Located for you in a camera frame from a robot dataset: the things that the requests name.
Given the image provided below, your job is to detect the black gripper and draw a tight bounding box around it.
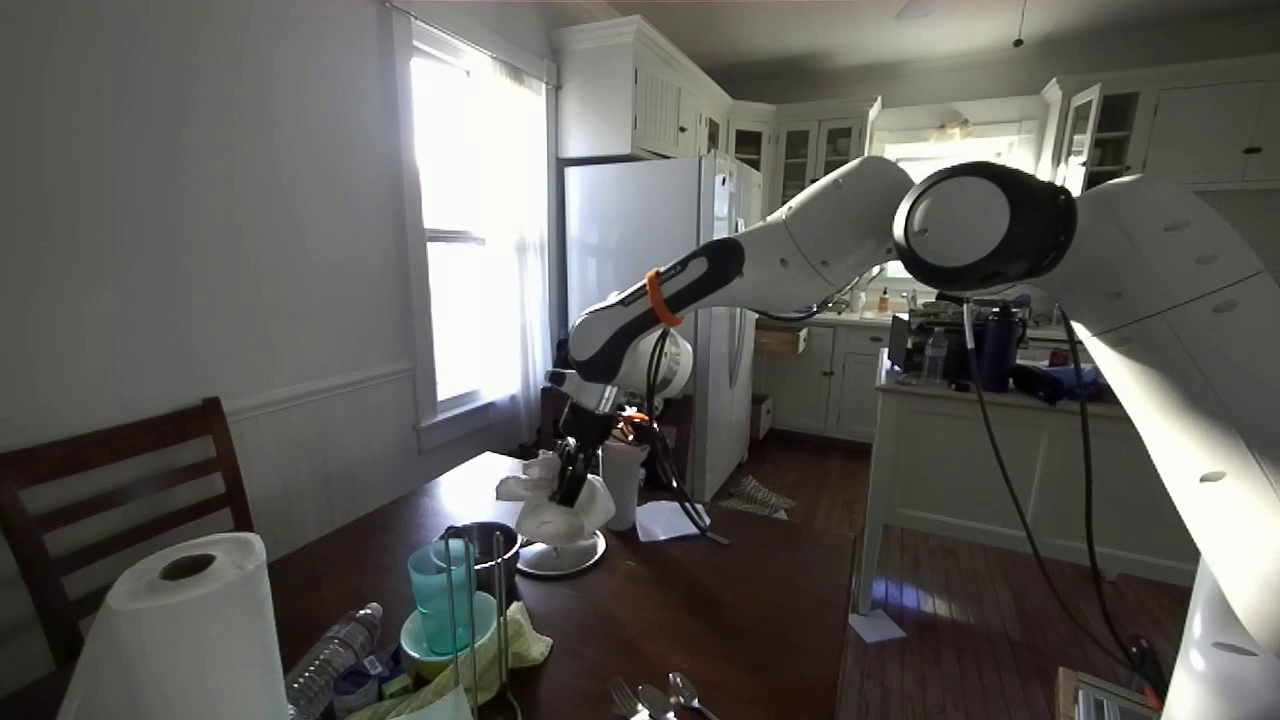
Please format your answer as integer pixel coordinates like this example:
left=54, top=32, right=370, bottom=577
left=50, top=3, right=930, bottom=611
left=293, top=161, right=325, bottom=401
left=549, top=396, right=626, bottom=511

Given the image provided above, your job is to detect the steel pot lid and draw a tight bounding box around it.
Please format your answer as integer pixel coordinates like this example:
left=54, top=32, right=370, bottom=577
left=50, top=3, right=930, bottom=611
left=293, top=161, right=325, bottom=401
left=511, top=523, right=610, bottom=582

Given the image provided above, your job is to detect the yellow-green cloth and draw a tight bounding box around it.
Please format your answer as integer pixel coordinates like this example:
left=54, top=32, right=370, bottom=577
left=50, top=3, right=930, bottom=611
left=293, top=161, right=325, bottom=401
left=349, top=596, right=556, bottom=720

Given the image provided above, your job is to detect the blue cloth on counter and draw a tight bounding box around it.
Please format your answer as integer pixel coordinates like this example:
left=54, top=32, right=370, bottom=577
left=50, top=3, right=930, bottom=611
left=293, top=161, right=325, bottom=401
left=1011, top=355, right=1111, bottom=408

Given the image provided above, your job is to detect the tall white plastic cup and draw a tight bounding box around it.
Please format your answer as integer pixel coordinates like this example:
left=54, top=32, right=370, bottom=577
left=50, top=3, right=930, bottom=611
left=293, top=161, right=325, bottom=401
left=597, top=437, right=655, bottom=534

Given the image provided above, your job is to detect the dark wooden chair with jacket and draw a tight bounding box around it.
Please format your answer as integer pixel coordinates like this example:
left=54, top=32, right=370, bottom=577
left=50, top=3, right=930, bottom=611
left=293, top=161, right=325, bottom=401
left=534, top=378, right=674, bottom=472

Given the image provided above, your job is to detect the white paper napkin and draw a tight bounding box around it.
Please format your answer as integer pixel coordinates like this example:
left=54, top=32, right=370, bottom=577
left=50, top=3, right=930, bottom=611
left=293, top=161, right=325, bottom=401
left=630, top=495, right=716, bottom=547

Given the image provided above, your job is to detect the teal plastic cup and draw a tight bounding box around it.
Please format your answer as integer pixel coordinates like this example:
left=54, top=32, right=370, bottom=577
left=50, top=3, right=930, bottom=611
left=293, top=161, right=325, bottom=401
left=405, top=534, right=485, bottom=657

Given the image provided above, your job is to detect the teal bowl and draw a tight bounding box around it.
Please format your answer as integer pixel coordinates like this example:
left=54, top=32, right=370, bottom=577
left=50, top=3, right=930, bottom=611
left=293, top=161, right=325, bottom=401
left=394, top=588, right=505, bottom=678

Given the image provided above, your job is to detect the metal fork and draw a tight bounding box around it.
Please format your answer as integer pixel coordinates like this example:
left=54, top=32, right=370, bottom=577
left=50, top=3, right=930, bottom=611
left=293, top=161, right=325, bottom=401
left=659, top=669, right=727, bottom=720

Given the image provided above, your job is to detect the white refrigerator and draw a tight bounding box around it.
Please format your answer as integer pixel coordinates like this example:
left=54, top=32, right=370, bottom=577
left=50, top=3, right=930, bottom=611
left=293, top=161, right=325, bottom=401
left=560, top=148, right=766, bottom=506

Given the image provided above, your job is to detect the bright window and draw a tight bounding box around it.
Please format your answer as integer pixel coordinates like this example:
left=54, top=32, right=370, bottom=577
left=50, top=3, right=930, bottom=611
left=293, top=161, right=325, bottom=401
left=394, top=20, right=560, bottom=431

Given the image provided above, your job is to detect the clear plastic bottle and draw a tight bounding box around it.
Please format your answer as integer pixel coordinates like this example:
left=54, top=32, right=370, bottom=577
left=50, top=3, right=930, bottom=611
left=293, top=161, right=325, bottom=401
left=282, top=599, right=392, bottom=720

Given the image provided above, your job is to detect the paper scrap on floor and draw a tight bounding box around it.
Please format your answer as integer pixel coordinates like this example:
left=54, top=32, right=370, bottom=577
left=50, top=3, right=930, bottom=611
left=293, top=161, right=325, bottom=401
left=844, top=605, right=912, bottom=647

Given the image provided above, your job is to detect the white cabinet above refrigerator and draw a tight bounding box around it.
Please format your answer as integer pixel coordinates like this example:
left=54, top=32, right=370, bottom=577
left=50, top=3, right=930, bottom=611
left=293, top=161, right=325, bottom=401
left=550, top=12, right=736, bottom=165

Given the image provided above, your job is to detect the paper towel roll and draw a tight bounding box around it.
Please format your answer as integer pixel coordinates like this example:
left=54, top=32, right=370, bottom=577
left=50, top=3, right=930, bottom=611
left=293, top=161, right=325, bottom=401
left=54, top=528, right=294, bottom=720

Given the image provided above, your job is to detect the dark blue counter appliance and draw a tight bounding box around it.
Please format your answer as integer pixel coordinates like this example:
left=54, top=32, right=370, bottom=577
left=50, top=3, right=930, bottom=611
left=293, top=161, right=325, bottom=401
left=887, top=300, right=1031, bottom=396

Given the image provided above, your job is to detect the white kitchen counter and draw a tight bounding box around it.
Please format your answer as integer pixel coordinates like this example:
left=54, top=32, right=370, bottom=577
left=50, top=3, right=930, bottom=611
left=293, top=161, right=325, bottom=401
left=857, top=367, right=1204, bottom=592

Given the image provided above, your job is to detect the dark wooden slatted chair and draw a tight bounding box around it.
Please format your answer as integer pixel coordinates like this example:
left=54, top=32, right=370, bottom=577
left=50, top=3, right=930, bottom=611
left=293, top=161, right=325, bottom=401
left=0, top=396, right=260, bottom=720

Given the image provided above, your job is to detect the framed box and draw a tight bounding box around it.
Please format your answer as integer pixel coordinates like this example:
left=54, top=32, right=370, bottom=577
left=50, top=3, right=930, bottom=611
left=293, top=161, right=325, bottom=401
left=1050, top=664, right=1166, bottom=720

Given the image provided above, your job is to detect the glass door wall cabinet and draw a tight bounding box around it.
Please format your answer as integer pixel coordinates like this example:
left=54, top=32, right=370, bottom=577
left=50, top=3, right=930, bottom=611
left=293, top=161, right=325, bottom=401
left=758, top=107, right=870, bottom=214

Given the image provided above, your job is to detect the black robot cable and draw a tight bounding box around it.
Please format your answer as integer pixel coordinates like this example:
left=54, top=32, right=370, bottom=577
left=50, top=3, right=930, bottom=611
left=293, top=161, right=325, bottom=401
left=637, top=292, right=1166, bottom=672

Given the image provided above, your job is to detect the white wall cabinet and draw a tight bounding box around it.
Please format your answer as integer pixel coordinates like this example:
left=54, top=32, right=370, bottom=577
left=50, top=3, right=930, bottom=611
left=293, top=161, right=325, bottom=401
left=1035, top=50, right=1280, bottom=192

